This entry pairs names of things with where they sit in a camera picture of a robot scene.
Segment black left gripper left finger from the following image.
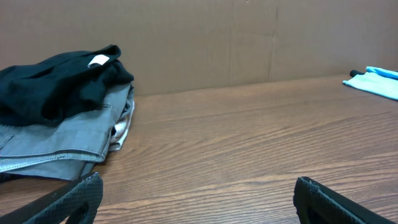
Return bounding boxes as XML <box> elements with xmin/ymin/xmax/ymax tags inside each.
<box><xmin>1</xmin><ymin>172</ymin><xmax>103</xmax><ymax>224</ymax></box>

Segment white folded garment under stack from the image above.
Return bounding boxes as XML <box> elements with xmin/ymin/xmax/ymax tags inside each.
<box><xmin>108</xmin><ymin>100</ymin><xmax>135</xmax><ymax>152</ymax></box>

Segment black folded garment on stack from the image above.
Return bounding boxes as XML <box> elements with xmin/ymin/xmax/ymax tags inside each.
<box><xmin>1</xmin><ymin>45</ymin><xmax>134</xmax><ymax>126</ymax></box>

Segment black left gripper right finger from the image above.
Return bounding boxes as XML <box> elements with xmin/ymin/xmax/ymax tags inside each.
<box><xmin>293</xmin><ymin>177</ymin><xmax>394</xmax><ymax>224</ymax></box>

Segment light blue printed t-shirt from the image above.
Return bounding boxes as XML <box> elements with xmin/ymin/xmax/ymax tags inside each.
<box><xmin>343</xmin><ymin>67</ymin><xmax>397</xmax><ymax>101</ymax></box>

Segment grey folded shorts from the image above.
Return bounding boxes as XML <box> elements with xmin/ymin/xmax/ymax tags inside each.
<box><xmin>1</xmin><ymin>84</ymin><xmax>134</xmax><ymax>180</ymax></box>

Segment black garment at right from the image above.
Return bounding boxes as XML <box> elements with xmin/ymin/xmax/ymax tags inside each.
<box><xmin>349</xmin><ymin>70</ymin><xmax>364</xmax><ymax>77</ymax></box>

